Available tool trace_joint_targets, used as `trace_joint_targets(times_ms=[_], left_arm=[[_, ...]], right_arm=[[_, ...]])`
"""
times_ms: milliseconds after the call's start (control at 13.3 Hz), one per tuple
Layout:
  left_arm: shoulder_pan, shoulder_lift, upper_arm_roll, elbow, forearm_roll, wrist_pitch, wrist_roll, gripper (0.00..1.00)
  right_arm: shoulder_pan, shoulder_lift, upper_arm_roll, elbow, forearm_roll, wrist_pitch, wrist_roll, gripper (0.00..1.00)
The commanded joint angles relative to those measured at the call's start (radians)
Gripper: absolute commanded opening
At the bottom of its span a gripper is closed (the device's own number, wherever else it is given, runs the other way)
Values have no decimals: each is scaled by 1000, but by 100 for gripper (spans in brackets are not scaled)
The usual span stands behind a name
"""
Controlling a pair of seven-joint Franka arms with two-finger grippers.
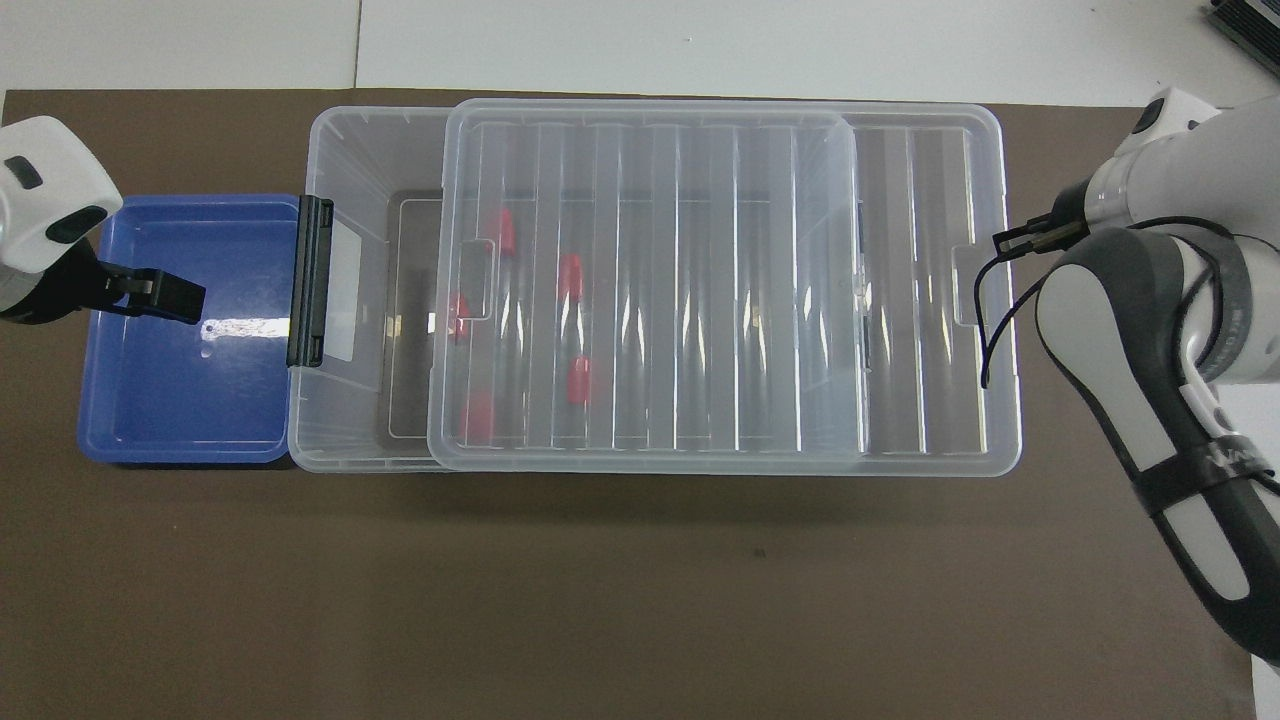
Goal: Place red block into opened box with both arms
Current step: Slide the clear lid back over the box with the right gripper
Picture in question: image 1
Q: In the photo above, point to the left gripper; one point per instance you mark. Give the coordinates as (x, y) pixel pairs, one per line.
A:
(70, 285)

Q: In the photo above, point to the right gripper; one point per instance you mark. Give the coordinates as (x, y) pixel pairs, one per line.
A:
(1072, 208)

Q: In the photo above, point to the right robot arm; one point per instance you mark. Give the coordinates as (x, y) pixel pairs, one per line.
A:
(1120, 330)

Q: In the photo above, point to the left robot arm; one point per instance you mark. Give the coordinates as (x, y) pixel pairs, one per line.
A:
(45, 175)

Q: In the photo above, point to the clear plastic box lid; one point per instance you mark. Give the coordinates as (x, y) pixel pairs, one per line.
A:
(900, 300)

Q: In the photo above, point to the black box latch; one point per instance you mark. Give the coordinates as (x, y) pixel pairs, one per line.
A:
(312, 280)

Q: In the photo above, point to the clear plastic storage box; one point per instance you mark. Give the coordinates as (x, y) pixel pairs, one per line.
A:
(370, 160)

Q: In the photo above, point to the red block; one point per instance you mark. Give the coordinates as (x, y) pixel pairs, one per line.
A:
(458, 316)
(570, 277)
(501, 233)
(578, 381)

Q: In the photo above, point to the blue plastic tray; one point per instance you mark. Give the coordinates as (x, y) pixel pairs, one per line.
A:
(190, 390)

